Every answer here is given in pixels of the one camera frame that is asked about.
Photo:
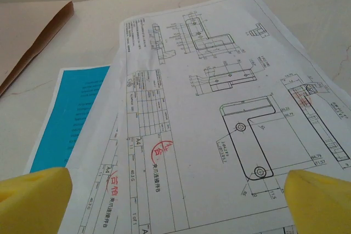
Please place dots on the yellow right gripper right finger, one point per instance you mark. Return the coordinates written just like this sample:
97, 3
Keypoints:
321, 206

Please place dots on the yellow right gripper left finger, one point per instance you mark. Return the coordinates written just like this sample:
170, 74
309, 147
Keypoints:
33, 204

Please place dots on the white technical drawing sheet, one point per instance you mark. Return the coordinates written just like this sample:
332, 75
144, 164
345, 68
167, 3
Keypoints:
208, 102
90, 162

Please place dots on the blue printed sheet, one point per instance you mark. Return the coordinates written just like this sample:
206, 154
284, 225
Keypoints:
74, 102

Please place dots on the brown cardboard sheet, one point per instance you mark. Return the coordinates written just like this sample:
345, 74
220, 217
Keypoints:
24, 31

